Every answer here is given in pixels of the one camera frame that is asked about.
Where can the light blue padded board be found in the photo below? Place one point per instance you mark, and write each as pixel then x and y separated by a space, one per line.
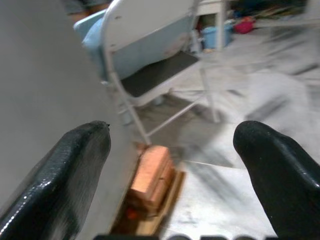
pixel 150 50

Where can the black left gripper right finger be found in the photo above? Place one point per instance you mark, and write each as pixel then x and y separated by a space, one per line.
pixel 282 185

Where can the grey mini fridge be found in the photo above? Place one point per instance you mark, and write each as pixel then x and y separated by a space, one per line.
pixel 37 75

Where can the orange brick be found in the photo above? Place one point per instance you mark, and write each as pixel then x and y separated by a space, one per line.
pixel 150 170

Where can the wooden board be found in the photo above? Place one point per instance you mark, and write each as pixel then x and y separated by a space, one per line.
pixel 175 190

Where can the white table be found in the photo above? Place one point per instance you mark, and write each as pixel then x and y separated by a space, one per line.
pixel 220 25

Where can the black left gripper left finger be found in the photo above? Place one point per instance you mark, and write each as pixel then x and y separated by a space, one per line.
pixel 55 180

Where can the white folding chair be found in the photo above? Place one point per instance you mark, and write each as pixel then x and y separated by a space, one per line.
pixel 150 20

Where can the blue plastic bucket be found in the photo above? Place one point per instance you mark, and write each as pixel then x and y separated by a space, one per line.
pixel 212 37

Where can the pink plastic basin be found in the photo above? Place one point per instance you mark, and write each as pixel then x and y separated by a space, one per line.
pixel 243 27

